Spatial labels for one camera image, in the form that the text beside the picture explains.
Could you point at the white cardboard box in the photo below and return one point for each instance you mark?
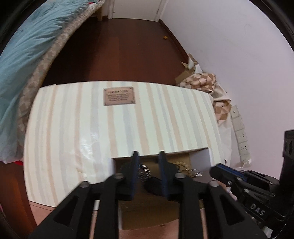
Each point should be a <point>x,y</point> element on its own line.
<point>149,213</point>

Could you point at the white wall socket plate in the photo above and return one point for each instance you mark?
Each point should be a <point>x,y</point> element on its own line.
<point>238,124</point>
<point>244,148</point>
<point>241,136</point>

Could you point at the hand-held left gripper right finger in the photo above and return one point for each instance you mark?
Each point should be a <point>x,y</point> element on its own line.
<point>164,174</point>

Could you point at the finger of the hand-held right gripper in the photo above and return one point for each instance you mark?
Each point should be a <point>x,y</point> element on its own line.
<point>220,175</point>
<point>232,170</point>

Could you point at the light blue duvet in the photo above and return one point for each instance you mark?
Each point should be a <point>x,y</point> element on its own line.
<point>23,57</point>

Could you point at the white wall switch plate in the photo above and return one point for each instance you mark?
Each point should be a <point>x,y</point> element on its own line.
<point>235,112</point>

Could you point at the brown checkered cloth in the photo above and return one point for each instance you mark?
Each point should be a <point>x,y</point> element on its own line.
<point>206,85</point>

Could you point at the white plug charger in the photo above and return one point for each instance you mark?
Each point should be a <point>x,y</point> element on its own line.
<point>247,162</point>

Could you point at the white wall power strip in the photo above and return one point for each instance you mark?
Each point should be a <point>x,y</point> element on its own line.
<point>226,142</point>

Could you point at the white door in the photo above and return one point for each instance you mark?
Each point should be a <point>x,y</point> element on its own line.
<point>135,9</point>

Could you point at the wooden bed leg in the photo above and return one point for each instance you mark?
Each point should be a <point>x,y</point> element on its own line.
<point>100,14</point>

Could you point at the black wrist watch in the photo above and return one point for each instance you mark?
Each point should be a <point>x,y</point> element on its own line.
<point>152,186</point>

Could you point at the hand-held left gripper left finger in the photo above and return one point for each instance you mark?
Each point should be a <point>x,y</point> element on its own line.
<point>134,174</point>

